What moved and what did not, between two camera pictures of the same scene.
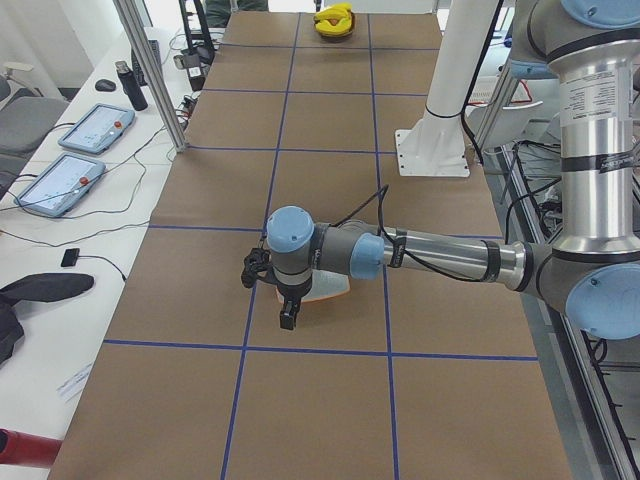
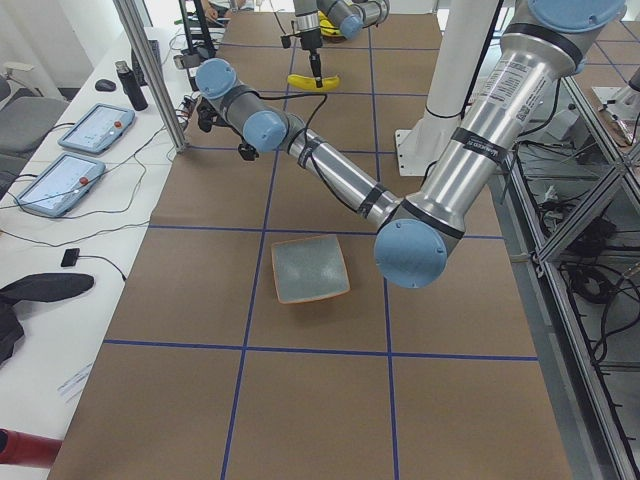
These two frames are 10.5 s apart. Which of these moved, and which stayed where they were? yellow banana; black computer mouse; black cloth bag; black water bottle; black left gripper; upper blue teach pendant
Moved: yellow banana; black left gripper
Stayed: black cloth bag; upper blue teach pendant; black water bottle; black computer mouse
